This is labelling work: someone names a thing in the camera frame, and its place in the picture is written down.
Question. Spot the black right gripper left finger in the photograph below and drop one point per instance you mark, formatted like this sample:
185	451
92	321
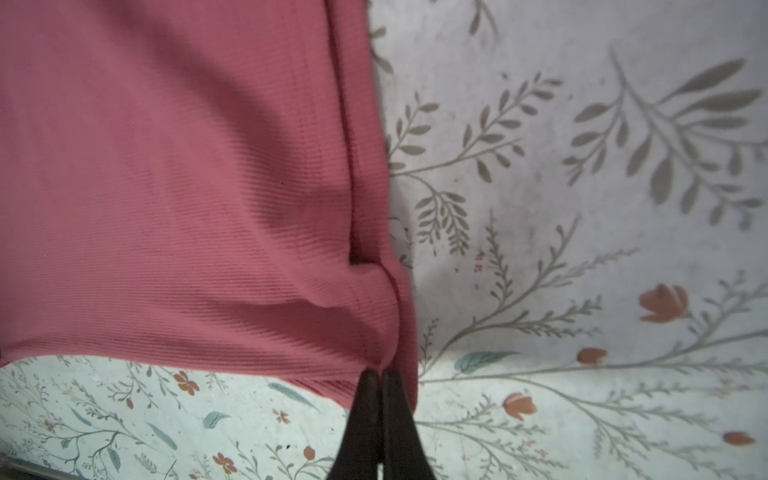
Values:
359	453

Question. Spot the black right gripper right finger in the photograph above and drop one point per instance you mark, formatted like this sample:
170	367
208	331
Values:
402	452

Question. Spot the maroon tank top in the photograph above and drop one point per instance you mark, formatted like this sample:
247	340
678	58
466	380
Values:
200	185

